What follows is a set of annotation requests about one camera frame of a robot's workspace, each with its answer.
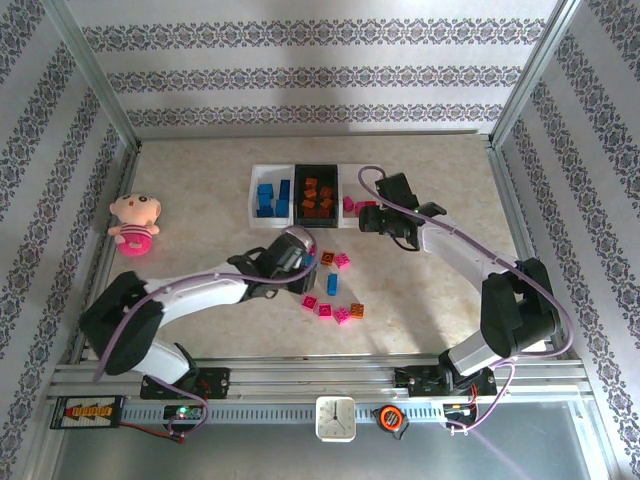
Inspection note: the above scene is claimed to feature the white plastic bin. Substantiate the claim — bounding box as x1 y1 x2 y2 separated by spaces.
248 164 297 231
337 163 386 230

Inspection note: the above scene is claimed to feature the black plastic bin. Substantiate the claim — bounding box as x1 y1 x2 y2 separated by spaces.
292 163 342 229

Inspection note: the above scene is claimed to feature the pink plush doll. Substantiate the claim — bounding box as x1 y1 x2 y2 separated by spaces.
108 193 164 259

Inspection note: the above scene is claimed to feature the white square clock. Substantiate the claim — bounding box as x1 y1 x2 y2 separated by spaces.
314 395 357 444

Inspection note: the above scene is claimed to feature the orange black tape measure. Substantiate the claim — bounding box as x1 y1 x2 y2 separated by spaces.
372 404 409 441

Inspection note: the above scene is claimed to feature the small lit hub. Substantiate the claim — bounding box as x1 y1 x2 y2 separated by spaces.
163 404 204 421

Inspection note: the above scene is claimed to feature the grey metal panel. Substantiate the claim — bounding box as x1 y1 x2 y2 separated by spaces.
49 399 609 480

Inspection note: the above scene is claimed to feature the black charger board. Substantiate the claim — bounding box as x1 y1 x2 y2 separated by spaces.
49 395 125 431

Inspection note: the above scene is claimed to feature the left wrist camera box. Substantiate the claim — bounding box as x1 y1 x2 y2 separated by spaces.
284 225 314 247

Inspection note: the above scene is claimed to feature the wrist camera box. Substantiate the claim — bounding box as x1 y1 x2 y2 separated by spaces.
284 225 314 247
375 173 420 210

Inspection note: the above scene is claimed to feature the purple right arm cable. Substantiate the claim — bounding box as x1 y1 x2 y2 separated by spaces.
357 166 574 436

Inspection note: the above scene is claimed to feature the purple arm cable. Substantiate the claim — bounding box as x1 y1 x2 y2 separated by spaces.
94 225 321 436
357 166 574 436

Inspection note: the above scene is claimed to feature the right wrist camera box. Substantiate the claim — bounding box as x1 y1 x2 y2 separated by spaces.
375 173 420 210

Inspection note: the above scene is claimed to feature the aluminium mounting rail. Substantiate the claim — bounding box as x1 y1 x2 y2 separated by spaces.
47 355 589 401

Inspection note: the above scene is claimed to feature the aluminium side rail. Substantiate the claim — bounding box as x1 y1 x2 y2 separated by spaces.
485 142 584 364
69 142 144 364

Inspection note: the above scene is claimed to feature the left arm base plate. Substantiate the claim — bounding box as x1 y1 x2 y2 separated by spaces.
139 367 232 401

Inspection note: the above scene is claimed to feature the grey slotted cable duct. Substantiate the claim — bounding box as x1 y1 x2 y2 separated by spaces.
122 402 451 426

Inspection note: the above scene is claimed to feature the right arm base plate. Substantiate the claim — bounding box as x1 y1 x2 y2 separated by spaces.
393 363 497 399

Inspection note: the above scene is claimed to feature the small wired connector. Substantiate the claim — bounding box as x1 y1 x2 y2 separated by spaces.
442 397 479 436

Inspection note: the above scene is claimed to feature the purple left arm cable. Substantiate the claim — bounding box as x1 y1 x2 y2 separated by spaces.
94 225 321 436

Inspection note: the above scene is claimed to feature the aluminium frame post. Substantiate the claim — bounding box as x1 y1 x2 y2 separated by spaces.
487 0 586 149
42 0 144 151

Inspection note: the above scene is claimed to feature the thin red wire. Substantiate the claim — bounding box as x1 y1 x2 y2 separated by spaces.
119 422 187 445

